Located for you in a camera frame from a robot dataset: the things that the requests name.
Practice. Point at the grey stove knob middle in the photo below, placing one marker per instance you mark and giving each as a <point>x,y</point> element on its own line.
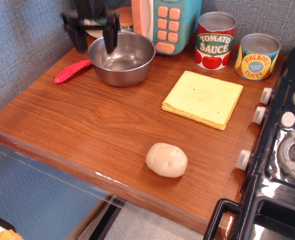
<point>259,115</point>

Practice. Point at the black toy stove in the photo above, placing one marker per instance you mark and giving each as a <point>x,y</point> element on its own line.
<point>267,210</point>

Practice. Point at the grey stove knob upper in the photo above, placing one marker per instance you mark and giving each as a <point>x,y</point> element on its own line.
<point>265,95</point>

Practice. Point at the tomato sauce can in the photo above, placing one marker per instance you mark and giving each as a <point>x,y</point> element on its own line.
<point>214,40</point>

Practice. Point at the orange object bottom left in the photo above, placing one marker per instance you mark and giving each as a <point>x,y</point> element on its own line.
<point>10,235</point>

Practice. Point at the pineapple slices can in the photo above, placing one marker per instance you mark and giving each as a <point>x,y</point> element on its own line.
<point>257,56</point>

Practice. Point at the teal toy microwave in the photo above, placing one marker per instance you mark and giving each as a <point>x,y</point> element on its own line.
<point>169,24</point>

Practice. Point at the black oven door handle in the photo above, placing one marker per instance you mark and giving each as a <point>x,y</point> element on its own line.
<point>222,206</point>

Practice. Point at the grey stove knob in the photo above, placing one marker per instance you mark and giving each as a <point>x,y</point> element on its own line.
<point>243,159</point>
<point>259,115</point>
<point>265,95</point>

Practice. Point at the white toy potato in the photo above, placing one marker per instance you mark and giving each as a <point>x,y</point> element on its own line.
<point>166,160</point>

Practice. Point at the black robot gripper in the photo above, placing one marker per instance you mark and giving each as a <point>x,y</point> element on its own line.
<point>91,10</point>

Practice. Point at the stainless steel bowl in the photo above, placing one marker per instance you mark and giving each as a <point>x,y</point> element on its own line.
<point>128,64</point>

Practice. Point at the yellow folded towel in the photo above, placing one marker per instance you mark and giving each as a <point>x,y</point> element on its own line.
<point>204,99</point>

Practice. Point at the red ribbed toy handle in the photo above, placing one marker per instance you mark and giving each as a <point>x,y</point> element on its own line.
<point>69,71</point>

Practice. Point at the grey stove knob lower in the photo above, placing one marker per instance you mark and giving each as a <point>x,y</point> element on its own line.
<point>243,159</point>

